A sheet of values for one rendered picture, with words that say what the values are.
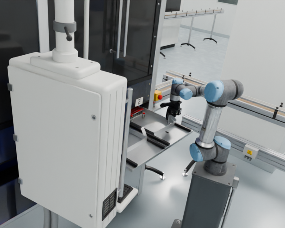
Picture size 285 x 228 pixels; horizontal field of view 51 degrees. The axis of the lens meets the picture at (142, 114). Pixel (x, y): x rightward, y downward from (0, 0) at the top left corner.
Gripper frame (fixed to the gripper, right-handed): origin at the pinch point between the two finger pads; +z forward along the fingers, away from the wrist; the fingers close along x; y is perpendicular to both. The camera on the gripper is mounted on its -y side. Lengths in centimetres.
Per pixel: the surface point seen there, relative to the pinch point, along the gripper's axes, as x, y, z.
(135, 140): -32.9, -4.1, 3.4
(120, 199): -77, 23, 10
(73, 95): -105, 19, -58
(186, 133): 3.0, 14.9, 3.6
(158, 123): -2.1, -7.6, 3.4
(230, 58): 144, -20, -20
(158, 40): 9, -24, -55
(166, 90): 48, -36, -2
